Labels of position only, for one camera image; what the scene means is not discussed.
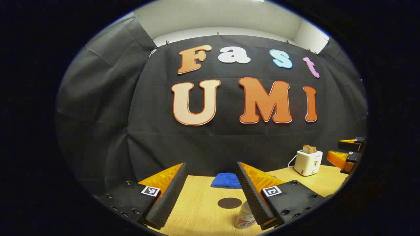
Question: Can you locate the cream toaster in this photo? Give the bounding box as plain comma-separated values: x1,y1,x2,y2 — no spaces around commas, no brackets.
294,150,323,176

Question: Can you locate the blue cloth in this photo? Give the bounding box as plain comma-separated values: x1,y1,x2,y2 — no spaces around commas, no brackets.
211,173,243,189

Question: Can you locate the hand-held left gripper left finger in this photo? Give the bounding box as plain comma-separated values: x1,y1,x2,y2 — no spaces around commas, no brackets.
98,162,188,230

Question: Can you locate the black backdrop cloth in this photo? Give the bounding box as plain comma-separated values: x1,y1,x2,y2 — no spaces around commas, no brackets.
56,15,368,197

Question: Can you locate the dark round coaster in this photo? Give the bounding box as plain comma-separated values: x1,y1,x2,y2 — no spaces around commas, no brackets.
218,198,242,209

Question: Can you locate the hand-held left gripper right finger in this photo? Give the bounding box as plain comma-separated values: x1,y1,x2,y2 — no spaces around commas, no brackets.
236,161,329,231

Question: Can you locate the silver water bottle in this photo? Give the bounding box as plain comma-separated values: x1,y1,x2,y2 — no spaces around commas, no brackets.
234,201,257,229

